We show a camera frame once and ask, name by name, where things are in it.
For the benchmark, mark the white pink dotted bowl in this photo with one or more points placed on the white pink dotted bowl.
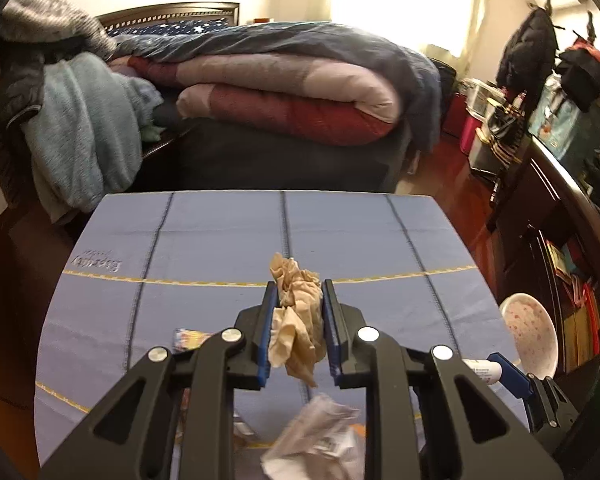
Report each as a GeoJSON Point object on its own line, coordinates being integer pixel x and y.
{"type": "Point", "coordinates": [530, 330]}

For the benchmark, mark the beige paper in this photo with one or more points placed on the beige paper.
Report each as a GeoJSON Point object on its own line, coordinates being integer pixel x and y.
{"type": "Point", "coordinates": [300, 300]}

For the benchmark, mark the cream window curtain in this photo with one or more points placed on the cream window curtain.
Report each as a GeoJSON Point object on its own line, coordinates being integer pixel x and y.
{"type": "Point", "coordinates": [475, 5]}

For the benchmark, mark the black hanging coat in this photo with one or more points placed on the black hanging coat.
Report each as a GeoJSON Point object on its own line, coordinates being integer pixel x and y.
{"type": "Point", "coordinates": [527, 50]}

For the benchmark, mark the red storage box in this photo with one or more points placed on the red storage box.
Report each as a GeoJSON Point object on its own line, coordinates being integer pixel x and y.
{"type": "Point", "coordinates": [455, 115]}

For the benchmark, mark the white tube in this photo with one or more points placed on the white tube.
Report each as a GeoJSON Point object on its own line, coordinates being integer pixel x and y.
{"type": "Point", "coordinates": [480, 371]}

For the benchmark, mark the row of books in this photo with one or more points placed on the row of books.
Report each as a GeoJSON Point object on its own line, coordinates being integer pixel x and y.
{"type": "Point", "coordinates": [580, 310]}

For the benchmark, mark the black suitcase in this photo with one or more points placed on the black suitcase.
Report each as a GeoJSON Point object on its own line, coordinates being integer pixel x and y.
{"type": "Point", "coordinates": [445, 90]}

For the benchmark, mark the teal printed bag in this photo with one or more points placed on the teal printed bag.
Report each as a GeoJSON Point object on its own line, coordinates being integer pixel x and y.
{"type": "Point", "coordinates": [560, 120]}

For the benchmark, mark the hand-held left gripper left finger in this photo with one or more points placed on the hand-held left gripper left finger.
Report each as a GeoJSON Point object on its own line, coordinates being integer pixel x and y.
{"type": "Point", "coordinates": [266, 345]}

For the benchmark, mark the dark bed base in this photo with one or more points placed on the dark bed base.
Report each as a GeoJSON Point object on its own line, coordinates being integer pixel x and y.
{"type": "Point", "coordinates": [280, 165]}

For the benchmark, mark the small colourful wrapper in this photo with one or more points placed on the small colourful wrapper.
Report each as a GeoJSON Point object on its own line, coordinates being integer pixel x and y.
{"type": "Point", "coordinates": [190, 338]}

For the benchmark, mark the pink storage box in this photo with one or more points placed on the pink storage box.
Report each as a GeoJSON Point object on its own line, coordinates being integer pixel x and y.
{"type": "Point", "coordinates": [471, 132]}

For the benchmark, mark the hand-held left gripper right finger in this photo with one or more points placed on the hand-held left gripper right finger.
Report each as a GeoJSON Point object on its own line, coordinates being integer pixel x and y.
{"type": "Point", "coordinates": [333, 345]}

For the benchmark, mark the black garment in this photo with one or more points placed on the black garment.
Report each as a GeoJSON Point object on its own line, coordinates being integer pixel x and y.
{"type": "Point", "coordinates": [582, 77]}

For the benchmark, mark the folded pink and red quilt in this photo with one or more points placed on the folded pink and red quilt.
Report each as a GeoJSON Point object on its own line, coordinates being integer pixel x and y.
{"type": "Point", "coordinates": [280, 105]}

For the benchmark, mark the dark padded jacket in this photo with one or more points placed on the dark padded jacket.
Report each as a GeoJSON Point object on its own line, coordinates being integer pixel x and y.
{"type": "Point", "coordinates": [10, 110]}

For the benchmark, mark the small orange box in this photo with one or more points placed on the small orange box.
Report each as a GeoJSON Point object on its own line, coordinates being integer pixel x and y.
{"type": "Point", "coordinates": [358, 429]}

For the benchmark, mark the crumpled white wrapper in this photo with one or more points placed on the crumpled white wrapper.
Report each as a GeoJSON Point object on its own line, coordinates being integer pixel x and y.
{"type": "Point", "coordinates": [315, 440]}

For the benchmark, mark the blue star print pillow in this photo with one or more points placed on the blue star print pillow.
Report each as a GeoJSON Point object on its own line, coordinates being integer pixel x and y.
{"type": "Point", "coordinates": [180, 26]}

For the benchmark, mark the blue striped tablecloth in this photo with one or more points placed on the blue striped tablecloth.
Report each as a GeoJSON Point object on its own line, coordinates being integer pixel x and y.
{"type": "Point", "coordinates": [205, 240]}

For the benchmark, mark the dark wooden headboard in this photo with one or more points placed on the dark wooden headboard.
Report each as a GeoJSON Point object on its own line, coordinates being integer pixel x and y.
{"type": "Point", "coordinates": [180, 10]}

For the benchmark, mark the striped bag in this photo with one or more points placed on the striped bag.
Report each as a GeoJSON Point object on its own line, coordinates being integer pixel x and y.
{"type": "Point", "coordinates": [502, 132]}

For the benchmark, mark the dark wooden side cabinet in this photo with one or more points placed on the dark wooden side cabinet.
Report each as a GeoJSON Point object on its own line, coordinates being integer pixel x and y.
{"type": "Point", "coordinates": [525, 195]}

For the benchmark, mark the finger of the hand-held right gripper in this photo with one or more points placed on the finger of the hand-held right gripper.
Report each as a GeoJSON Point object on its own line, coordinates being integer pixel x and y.
{"type": "Point", "coordinates": [512, 377]}
{"type": "Point", "coordinates": [529, 415]}

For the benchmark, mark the white storage box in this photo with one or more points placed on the white storage box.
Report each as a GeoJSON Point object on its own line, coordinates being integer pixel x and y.
{"type": "Point", "coordinates": [480, 97]}

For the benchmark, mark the small red box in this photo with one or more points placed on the small red box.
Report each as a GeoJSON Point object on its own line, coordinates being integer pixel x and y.
{"type": "Point", "coordinates": [262, 19]}

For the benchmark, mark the wooden coat rack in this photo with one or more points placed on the wooden coat rack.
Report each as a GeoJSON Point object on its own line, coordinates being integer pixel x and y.
{"type": "Point", "coordinates": [589, 22]}

